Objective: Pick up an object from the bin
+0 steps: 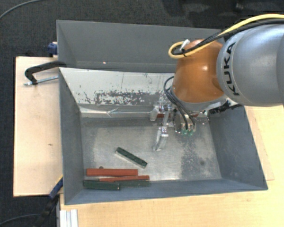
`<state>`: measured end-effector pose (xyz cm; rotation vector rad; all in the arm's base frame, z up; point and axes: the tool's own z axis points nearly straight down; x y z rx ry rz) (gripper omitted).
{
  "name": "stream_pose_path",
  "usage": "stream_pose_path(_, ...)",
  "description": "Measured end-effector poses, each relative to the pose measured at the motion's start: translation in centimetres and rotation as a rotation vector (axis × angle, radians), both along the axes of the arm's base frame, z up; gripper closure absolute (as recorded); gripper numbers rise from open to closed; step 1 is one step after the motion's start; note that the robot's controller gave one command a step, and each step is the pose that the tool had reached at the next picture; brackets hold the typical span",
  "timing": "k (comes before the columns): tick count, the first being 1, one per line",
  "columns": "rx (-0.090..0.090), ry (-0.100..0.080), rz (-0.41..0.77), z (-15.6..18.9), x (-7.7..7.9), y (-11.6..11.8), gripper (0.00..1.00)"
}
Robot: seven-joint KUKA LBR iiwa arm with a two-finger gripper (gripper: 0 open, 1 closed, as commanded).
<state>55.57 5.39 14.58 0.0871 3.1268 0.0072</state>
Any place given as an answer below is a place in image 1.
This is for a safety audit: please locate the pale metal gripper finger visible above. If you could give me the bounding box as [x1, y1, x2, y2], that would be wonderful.
[150, 105, 172, 121]
[152, 127, 169, 152]

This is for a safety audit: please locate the dark green flat block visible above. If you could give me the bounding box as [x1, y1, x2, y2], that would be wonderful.
[118, 180, 151, 188]
[82, 180, 121, 191]
[115, 147, 148, 169]

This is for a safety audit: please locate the grey metal bin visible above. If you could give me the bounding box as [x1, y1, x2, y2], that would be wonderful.
[56, 19, 268, 206]

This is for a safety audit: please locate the red-brown flat block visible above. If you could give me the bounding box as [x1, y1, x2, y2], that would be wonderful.
[98, 175, 150, 183]
[86, 168, 139, 177]

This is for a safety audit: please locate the black cylinder on white bracket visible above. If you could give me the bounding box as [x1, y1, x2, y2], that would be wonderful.
[203, 102, 242, 115]

